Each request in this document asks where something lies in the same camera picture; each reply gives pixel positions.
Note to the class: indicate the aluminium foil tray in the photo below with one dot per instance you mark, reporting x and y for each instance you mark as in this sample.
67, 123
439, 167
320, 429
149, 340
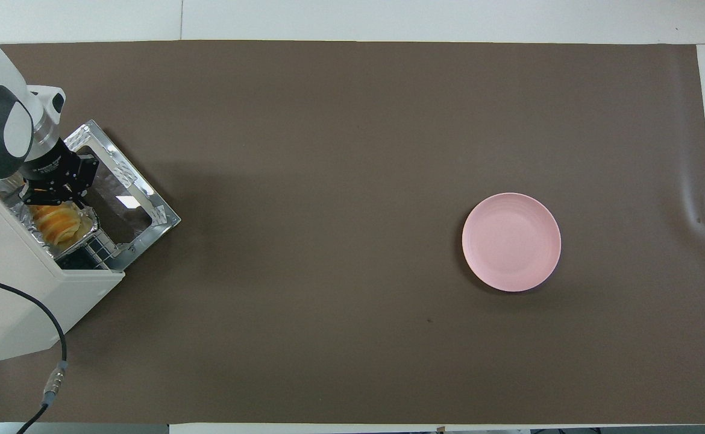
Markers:
87, 226

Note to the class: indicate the white toaster oven body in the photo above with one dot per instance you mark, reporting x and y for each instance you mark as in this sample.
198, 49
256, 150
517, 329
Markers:
21, 301

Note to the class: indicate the pink round plate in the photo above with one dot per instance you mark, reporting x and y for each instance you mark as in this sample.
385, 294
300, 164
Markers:
511, 242

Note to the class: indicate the sliced orange bread loaf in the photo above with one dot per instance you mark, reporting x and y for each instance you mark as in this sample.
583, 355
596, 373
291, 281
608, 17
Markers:
57, 224

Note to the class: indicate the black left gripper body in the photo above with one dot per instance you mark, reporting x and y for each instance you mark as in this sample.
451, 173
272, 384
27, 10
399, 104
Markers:
57, 169

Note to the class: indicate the oven glass door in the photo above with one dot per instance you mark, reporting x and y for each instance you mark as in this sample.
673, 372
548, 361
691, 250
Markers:
141, 199

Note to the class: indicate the brown paper table mat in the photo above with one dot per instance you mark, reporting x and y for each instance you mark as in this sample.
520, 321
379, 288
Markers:
328, 241

